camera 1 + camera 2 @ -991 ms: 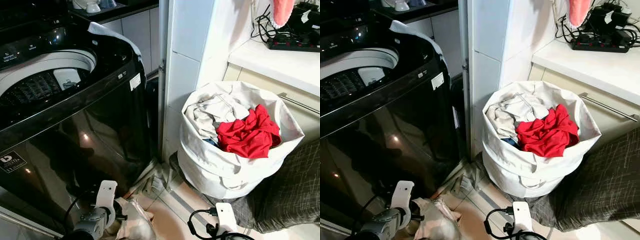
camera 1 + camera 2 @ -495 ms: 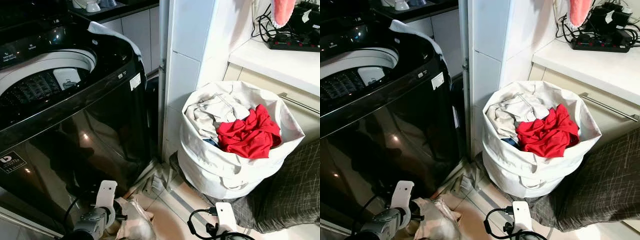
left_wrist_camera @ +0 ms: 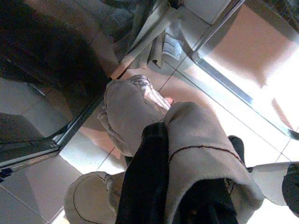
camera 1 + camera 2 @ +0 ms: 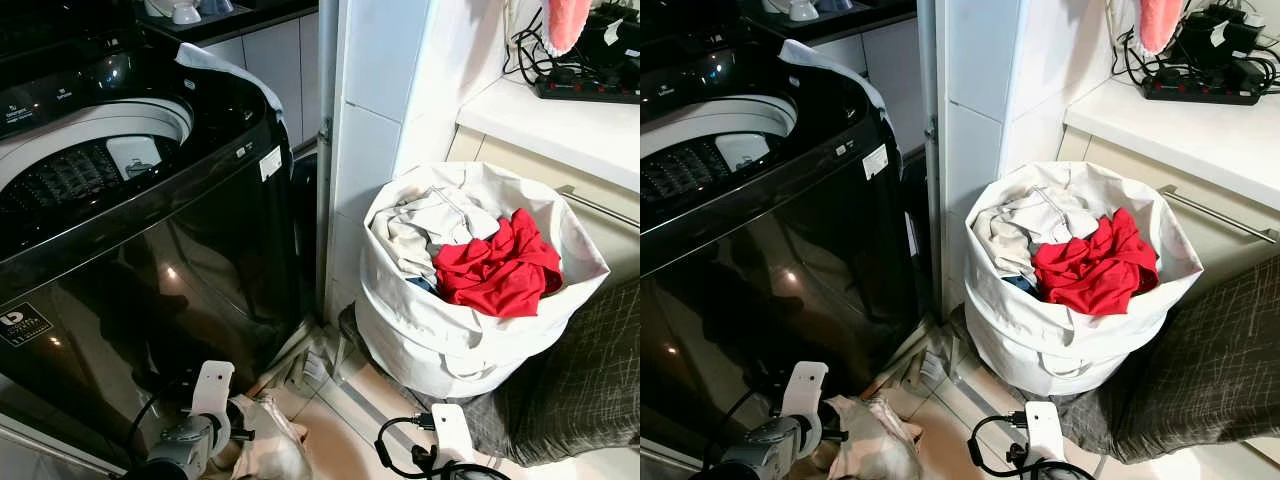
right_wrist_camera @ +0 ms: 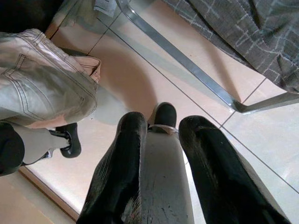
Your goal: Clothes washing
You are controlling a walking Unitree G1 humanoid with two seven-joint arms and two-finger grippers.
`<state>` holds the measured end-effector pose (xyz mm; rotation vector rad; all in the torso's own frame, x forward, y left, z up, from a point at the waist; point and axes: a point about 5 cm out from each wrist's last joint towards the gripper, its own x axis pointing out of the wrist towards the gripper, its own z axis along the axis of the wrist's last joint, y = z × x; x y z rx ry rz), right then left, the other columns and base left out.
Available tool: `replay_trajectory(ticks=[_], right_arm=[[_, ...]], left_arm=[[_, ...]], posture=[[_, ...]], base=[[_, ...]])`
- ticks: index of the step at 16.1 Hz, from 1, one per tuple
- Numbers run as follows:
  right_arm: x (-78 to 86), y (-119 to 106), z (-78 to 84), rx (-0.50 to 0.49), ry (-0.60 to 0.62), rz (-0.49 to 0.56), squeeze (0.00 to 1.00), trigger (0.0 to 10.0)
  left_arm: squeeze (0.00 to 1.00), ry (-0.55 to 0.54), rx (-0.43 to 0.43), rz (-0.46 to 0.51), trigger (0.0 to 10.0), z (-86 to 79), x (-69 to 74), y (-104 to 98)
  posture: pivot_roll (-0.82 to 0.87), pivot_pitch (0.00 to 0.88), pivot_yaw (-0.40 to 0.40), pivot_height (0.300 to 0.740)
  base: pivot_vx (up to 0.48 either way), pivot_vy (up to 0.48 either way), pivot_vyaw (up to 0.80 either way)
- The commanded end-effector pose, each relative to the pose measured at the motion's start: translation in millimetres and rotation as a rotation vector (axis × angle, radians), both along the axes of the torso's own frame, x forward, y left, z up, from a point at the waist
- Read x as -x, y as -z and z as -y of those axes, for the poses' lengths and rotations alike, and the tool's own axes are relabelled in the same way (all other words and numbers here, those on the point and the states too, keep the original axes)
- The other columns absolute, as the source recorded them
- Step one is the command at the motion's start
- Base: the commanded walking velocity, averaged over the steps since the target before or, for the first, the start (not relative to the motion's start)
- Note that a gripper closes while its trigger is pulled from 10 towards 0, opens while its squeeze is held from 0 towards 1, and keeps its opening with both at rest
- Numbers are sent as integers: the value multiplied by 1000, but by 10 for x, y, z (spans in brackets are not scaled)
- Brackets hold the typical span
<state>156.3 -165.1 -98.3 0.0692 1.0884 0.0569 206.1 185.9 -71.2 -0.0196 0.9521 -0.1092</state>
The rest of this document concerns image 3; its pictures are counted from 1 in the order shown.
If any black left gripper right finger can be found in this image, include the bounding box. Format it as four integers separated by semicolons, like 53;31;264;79
181;135;246;224

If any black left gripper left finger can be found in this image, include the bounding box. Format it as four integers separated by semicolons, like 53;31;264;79
116;122;170;224

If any beige garment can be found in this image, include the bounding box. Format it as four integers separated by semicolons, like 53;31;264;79
63;74;265;224

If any black top-load washing machine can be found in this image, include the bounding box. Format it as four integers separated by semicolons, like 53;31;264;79
0;0;122;173

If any grey crumpled cloth with label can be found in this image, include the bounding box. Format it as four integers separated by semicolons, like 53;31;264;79
102;0;187;70

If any metal floor rail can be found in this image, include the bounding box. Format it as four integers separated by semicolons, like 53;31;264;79
191;0;299;140

